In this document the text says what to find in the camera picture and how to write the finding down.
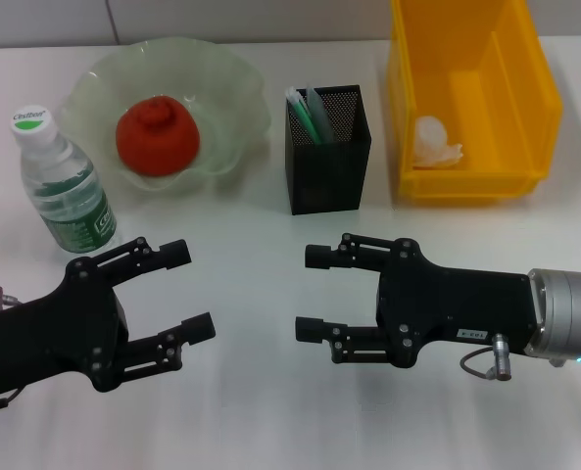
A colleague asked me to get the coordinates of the black mesh pen holder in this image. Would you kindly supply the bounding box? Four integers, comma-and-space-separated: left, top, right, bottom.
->
284, 84, 372, 215

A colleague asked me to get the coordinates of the green glass fruit plate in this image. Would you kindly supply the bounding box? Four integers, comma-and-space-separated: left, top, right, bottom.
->
57, 37, 271, 200

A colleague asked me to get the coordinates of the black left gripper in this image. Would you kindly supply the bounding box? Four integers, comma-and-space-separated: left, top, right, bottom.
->
0, 237, 218, 403

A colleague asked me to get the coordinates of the grey marker pen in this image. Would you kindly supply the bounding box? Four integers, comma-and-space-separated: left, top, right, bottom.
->
305, 86, 338, 146

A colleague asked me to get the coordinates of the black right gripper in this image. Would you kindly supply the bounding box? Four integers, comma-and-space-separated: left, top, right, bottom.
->
294, 233, 540, 369

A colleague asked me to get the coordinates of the green pen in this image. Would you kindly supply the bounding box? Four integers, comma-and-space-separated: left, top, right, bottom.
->
285, 86, 323, 147

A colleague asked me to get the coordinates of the white paper ball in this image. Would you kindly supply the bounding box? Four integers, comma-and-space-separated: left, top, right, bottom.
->
412, 116, 465, 168

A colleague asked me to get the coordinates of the clear green-label water bottle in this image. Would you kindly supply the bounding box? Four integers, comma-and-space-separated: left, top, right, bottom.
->
10, 102, 123, 256

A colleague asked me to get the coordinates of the yellow plastic bin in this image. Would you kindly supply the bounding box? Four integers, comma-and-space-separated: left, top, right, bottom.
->
385, 0, 564, 206

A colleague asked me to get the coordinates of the right arm wrist cable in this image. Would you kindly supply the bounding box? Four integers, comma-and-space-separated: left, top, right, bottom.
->
459, 332, 515, 383

